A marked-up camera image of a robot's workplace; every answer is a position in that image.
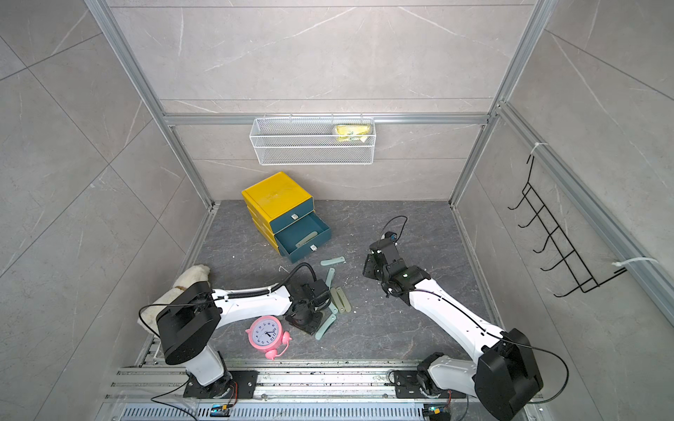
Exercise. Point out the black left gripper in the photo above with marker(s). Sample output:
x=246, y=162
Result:
x=306, y=320

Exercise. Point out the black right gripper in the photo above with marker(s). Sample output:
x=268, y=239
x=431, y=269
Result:
x=369, y=267

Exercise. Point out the olive knife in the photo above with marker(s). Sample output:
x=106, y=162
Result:
x=345, y=302
x=310, y=236
x=337, y=301

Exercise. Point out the mint knife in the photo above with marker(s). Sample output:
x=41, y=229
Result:
x=325, y=326
x=334, y=261

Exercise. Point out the mint knife vertical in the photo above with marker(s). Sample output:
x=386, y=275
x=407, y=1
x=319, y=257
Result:
x=329, y=278

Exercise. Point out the teal drawer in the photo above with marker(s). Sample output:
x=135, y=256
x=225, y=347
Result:
x=289, y=217
x=303, y=237

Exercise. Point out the teal top drawer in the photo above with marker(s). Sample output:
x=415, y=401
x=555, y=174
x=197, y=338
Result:
x=289, y=217

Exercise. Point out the yellow drawer cabinet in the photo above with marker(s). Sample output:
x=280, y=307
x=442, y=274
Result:
x=267, y=199

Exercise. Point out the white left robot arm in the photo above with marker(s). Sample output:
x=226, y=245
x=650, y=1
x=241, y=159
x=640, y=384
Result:
x=186, y=324

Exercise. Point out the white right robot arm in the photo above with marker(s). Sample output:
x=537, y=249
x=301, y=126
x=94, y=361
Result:
x=502, y=372

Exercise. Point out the pink alarm clock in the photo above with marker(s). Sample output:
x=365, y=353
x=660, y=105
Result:
x=267, y=335

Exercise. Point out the yellow sponge in basket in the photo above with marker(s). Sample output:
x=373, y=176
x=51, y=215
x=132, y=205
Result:
x=352, y=132

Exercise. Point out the white plush teddy bear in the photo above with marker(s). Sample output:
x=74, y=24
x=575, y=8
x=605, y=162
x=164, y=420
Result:
x=148, y=314

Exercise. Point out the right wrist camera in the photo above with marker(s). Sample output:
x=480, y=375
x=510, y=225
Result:
x=388, y=239

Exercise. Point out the white wire mesh basket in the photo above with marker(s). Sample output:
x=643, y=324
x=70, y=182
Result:
x=305, y=141

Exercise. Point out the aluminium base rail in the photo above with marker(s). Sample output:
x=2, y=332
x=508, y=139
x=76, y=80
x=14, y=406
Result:
x=285, y=390

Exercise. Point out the black wall hook rack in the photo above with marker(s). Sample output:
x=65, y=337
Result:
x=557, y=239

